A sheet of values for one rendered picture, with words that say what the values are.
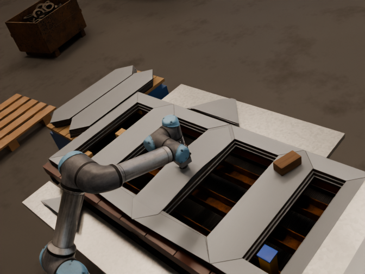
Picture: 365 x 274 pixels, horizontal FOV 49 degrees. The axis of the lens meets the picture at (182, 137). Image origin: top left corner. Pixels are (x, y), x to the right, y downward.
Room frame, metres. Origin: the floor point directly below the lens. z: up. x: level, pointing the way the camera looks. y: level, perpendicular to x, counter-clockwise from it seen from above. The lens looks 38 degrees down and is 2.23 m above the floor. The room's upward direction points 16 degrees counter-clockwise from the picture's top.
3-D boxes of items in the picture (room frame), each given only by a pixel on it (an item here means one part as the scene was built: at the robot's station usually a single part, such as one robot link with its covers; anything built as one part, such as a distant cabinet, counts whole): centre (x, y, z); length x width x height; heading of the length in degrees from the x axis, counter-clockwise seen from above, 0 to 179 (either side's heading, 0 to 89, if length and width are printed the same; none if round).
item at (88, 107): (2.44, 0.45, 0.82); 0.80 x 0.40 x 0.06; 128
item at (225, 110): (2.02, -0.27, 0.77); 0.45 x 0.20 x 0.04; 38
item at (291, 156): (1.29, -0.44, 0.89); 0.12 x 0.06 x 0.05; 111
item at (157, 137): (1.40, 0.11, 1.13); 0.11 x 0.11 x 0.08; 35
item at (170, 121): (1.47, 0.04, 1.14); 0.09 x 0.08 x 0.11; 125
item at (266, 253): (0.87, -0.19, 0.88); 0.06 x 0.06 x 0.02; 38
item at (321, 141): (1.91, -0.36, 0.74); 1.20 x 0.26 x 0.03; 38
